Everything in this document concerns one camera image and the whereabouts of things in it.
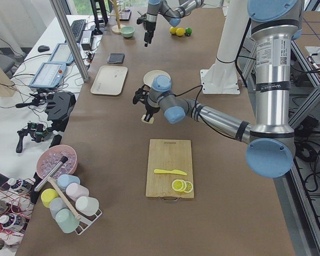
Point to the wooden stand base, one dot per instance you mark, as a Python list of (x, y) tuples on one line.
[(116, 29)]

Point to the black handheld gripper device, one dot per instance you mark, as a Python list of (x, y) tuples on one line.
[(35, 130)]

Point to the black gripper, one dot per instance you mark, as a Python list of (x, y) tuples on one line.
[(151, 108), (149, 26)]

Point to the metal scoop with black tip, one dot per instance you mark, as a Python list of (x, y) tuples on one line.
[(59, 164)]

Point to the bamboo cutting board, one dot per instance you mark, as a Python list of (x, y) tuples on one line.
[(168, 154)]

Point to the pink plastic cup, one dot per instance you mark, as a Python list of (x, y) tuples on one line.
[(75, 191)]

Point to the white round plate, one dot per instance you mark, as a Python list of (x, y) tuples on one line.
[(149, 76)]

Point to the wooden rack handle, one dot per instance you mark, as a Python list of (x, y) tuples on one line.
[(64, 198)]

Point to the cream rabbit tray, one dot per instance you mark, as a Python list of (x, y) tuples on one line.
[(109, 80)]

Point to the dark grey folded cloth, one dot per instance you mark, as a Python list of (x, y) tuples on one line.
[(116, 58)]

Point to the black tray frame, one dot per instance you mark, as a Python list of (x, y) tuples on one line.
[(124, 15)]

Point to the black computer mouse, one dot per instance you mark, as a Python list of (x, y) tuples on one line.
[(43, 48)]

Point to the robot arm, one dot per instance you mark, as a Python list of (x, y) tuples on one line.
[(270, 141), (173, 16)]

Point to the yellow plastic cup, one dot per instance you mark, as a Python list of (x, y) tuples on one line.
[(48, 195)]

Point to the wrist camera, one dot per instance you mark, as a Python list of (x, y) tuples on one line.
[(142, 18), (141, 95)]

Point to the white wire cup rack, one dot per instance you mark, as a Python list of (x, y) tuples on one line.
[(86, 221)]

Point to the aluminium frame post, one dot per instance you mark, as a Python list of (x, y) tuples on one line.
[(67, 32)]

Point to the green lime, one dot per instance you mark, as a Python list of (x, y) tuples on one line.
[(188, 31)]

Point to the white plastic cup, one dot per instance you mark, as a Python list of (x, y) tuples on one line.
[(87, 205)]

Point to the black keyboard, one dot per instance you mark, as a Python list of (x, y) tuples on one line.
[(77, 28)]

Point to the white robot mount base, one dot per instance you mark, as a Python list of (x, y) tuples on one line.
[(221, 77)]

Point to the lemon slice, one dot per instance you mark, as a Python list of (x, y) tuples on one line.
[(189, 187), (178, 185), (185, 186)]

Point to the wooden stand pole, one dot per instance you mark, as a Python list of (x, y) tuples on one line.
[(116, 11)]

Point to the mint green bowl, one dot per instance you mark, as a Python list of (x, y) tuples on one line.
[(127, 31)]

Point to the grey plastic cup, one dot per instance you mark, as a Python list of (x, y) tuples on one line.
[(56, 205)]

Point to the pink ribbed bowl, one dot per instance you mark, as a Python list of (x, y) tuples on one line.
[(52, 156)]

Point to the blue teach pendant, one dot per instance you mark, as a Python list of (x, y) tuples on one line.
[(49, 75), (62, 53)]

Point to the black stand bracket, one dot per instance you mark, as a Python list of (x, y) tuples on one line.
[(58, 109)]

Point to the yellow lemon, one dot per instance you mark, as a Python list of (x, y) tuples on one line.
[(180, 32), (173, 30)]

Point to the yellow plastic knife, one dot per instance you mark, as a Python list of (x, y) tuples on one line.
[(174, 171)]

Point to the blue plastic cup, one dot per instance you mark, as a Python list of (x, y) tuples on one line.
[(65, 180)]

